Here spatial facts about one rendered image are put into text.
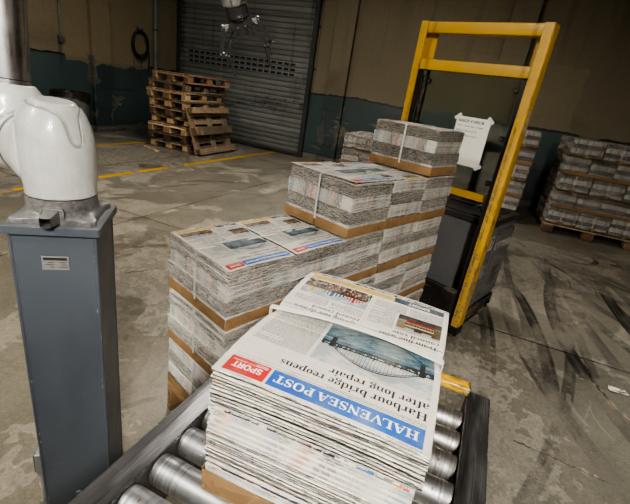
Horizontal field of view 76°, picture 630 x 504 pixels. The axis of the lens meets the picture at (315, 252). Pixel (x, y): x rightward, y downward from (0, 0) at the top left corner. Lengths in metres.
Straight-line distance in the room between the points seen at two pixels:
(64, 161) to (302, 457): 0.82
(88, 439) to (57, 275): 0.54
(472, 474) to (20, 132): 1.14
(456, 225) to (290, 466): 2.36
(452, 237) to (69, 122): 2.31
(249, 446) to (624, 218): 6.35
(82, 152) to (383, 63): 7.56
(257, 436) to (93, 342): 0.75
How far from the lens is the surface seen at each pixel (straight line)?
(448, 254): 2.86
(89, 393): 1.36
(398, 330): 0.70
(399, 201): 1.93
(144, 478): 0.77
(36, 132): 1.09
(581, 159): 6.46
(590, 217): 6.61
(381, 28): 8.48
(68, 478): 1.60
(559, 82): 8.10
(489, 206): 2.55
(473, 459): 0.88
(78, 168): 1.10
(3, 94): 1.25
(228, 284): 1.30
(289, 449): 0.58
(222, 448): 0.65
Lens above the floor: 1.38
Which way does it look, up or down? 22 degrees down
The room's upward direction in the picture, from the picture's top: 9 degrees clockwise
